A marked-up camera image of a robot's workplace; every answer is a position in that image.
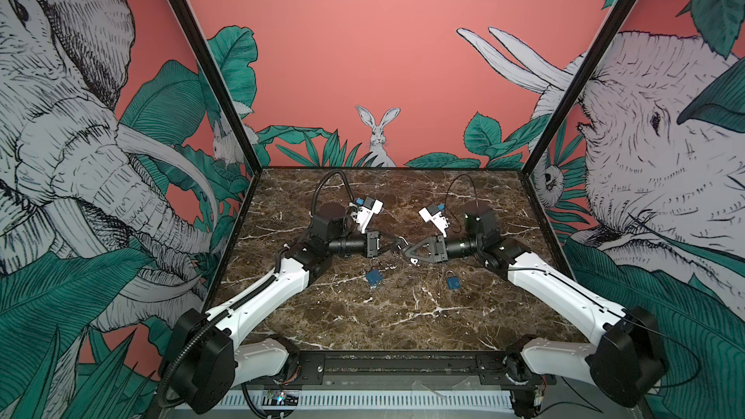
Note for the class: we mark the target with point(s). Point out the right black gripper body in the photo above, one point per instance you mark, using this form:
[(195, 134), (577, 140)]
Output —
[(465, 247)]

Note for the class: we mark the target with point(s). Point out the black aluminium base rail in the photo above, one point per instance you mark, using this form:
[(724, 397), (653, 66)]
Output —
[(314, 367)]

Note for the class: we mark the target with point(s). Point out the white ventilated cable duct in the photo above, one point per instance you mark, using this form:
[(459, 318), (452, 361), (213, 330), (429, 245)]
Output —
[(489, 401)]

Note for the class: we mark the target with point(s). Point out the blue padlock front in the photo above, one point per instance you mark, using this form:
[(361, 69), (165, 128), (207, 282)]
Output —
[(453, 282)]

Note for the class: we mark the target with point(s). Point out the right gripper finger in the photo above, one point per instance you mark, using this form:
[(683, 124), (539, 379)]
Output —
[(417, 259), (426, 243)]

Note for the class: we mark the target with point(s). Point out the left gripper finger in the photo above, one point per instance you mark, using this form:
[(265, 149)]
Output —
[(392, 237), (392, 248)]

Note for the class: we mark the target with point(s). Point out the black padlock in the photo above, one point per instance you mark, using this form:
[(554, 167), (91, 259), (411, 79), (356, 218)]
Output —
[(401, 244)]

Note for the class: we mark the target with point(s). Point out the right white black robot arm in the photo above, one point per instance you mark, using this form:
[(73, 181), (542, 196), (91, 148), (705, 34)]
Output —
[(624, 355)]

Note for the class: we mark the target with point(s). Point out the blue padlock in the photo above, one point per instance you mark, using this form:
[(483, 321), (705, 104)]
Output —
[(453, 282), (374, 278)]

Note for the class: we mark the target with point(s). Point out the left black frame post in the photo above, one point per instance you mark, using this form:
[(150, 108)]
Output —
[(199, 45)]

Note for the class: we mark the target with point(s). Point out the black frame post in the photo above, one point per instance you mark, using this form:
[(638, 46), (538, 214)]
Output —
[(616, 17), (199, 45)]

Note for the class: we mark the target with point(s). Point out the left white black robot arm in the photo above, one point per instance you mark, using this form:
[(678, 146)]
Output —
[(206, 356)]

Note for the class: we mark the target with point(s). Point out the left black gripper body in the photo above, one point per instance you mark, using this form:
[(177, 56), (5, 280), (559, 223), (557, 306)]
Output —
[(350, 245)]

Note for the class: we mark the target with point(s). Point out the right black frame post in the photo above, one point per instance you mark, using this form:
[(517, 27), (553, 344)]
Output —
[(616, 17)]

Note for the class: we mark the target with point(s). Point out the small green circuit board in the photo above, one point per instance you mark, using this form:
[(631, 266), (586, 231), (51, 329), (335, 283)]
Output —
[(277, 399)]

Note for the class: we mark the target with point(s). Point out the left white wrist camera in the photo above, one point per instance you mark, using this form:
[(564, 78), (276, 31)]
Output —
[(363, 211)]

